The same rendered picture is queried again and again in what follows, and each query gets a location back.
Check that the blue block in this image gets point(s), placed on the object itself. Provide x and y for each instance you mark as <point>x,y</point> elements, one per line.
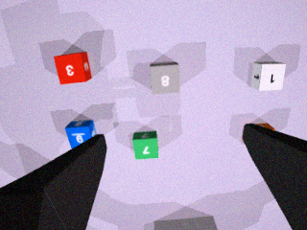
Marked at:
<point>80,131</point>

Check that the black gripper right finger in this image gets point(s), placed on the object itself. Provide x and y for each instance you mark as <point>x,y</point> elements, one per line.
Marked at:
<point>282,161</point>

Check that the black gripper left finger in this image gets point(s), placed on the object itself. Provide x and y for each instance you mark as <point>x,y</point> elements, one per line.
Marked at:
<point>58,196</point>

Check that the red block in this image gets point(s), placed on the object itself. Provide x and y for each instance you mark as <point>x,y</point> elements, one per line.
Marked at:
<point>73,67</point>

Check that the green block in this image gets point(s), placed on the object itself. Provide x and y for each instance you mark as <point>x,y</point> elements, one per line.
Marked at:
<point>145,145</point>

